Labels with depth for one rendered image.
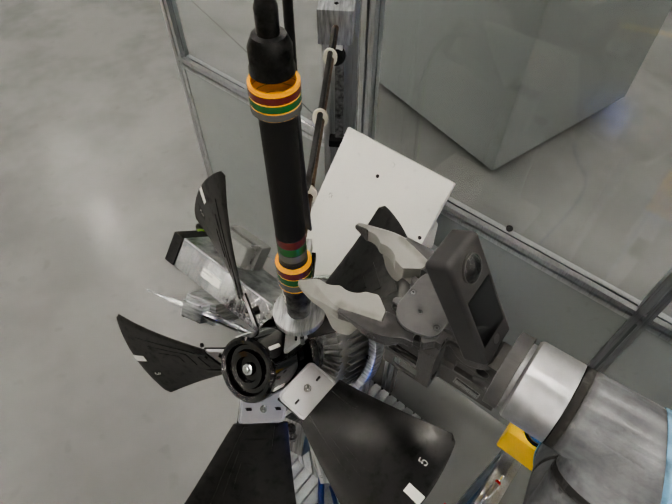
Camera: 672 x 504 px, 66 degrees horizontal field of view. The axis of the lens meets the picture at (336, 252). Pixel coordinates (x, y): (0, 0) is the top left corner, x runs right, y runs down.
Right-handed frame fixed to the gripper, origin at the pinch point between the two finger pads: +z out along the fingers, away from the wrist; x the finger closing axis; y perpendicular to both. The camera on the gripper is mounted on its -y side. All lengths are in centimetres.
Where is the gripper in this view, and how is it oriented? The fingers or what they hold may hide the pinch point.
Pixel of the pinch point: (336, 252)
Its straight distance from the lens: 51.4
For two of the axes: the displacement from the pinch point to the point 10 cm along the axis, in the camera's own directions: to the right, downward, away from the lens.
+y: 0.2, 6.4, 7.7
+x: 6.2, -6.1, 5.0
